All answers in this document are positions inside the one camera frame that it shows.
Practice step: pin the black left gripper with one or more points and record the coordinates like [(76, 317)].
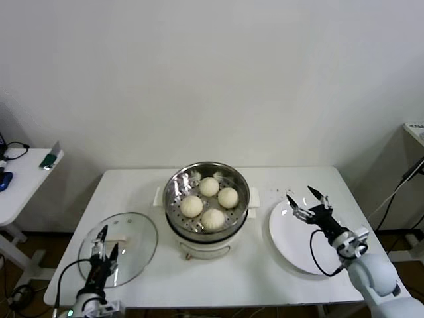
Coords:
[(99, 275)]

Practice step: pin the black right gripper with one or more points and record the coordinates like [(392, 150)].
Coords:
[(324, 218)]

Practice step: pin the white steamed baozi bun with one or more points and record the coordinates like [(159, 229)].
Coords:
[(191, 206), (228, 197), (213, 218), (208, 186)]

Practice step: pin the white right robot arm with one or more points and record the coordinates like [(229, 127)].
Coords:
[(374, 275)]

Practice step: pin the stainless steel steamer basket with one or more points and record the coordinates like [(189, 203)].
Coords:
[(174, 198)]

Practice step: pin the white round plate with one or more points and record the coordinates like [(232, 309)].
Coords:
[(288, 238)]

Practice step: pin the white side table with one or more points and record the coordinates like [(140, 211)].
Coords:
[(26, 185)]

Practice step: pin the black power plug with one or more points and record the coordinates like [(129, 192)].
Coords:
[(413, 168)]

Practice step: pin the white stand base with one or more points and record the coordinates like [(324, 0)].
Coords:
[(414, 245)]

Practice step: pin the blue object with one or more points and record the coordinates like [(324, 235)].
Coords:
[(5, 180)]

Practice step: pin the white shelf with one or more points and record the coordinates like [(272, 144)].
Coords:
[(414, 137)]

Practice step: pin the dark electronic device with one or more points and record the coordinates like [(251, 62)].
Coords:
[(1, 140)]

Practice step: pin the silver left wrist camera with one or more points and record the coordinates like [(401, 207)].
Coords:
[(107, 306)]

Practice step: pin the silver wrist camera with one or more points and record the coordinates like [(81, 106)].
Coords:
[(107, 306), (359, 238)]

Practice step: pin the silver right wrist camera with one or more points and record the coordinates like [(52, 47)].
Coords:
[(359, 238)]

